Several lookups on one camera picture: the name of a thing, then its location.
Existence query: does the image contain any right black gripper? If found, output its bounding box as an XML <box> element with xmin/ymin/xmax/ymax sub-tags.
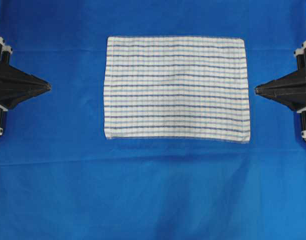
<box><xmin>254</xmin><ymin>41</ymin><xmax>306</xmax><ymax>138</ymax></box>

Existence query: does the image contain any blue tablecloth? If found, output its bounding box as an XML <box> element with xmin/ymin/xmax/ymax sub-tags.
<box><xmin>0</xmin><ymin>0</ymin><xmax>306</xmax><ymax>240</ymax></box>

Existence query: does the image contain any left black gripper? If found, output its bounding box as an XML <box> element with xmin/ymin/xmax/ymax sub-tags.
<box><xmin>0</xmin><ymin>37</ymin><xmax>52</xmax><ymax>135</ymax></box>

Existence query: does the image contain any blue striped white towel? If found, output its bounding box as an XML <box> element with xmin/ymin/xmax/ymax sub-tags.
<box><xmin>103</xmin><ymin>36</ymin><xmax>251</xmax><ymax>144</ymax></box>

